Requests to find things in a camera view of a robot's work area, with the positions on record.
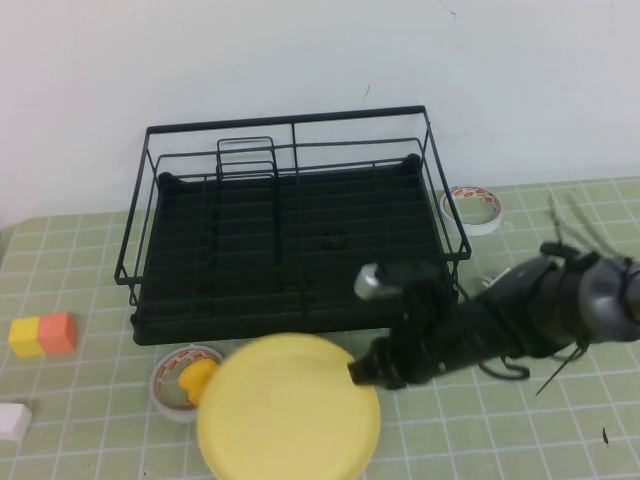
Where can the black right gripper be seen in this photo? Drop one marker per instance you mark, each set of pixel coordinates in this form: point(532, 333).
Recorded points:
point(425, 350)

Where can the yellow round plate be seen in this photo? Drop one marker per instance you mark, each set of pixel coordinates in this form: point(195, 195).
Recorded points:
point(285, 410)

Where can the black plastic drip tray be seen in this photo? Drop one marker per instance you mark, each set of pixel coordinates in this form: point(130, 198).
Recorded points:
point(250, 330)

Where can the green checked tablecloth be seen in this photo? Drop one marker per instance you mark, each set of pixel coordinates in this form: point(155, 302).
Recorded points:
point(500, 430)

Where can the yellow rubber duck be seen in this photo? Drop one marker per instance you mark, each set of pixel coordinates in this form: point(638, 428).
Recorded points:
point(195, 380)

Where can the white tape roll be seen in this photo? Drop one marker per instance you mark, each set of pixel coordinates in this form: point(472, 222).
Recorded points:
point(162, 397)
point(480, 230)

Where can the orange cube block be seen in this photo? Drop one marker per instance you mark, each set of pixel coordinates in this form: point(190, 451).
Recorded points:
point(59, 333)

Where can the yellow cube block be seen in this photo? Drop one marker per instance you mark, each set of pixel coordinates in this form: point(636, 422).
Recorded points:
point(26, 338)

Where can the white block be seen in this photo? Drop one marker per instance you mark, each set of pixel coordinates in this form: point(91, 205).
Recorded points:
point(11, 421)

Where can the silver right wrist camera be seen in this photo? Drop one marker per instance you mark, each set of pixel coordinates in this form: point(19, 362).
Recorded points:
point(370, 285)

